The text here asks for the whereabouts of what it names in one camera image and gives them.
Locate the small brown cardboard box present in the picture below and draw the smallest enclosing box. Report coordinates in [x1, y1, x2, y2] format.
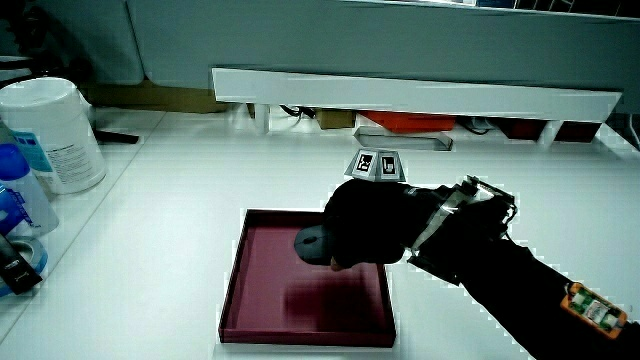
[314, 108, 357, 131]

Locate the black flat stand base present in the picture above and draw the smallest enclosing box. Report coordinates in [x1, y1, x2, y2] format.
[92, 128, 141, 146]

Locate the black computer mouse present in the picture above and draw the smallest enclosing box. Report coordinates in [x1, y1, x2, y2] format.
[293, 224, 334, 267]

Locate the maroon square plate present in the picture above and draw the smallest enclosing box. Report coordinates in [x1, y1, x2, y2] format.
[218, 208, 398, 349]

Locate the black cable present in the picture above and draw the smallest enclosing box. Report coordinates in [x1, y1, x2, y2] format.
[278, 104, 317, 121]
[456, 116, 495, 137]

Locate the white wipes canister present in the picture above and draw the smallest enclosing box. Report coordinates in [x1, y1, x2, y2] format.
[0, 77, 108, 196]

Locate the grey flat tray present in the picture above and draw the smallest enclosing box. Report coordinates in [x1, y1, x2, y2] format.
[353, 126, 455, 153]

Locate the black flat tool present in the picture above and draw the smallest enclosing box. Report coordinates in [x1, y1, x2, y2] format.
[0, 233, 44, 296]

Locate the person's right hand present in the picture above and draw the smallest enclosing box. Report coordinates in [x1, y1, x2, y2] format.
[322, 148, 454, 269]

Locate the orange box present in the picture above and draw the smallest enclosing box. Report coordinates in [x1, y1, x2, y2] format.
[359, 110, 458, 134]

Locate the white desk shelf riser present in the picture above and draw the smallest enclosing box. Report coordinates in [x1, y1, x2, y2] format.
[211, 67, 624, 149]

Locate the blue spray bottle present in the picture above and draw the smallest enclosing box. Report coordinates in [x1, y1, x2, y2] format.
[0, 143, 61, 239]

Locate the dark red box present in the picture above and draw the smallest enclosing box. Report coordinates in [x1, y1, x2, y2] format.
[498, 118, 549, 142]
[553, 121, 602, 144]

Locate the brown cardboard sheet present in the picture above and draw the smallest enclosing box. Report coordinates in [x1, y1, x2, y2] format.
[81, 81, 232, 115]

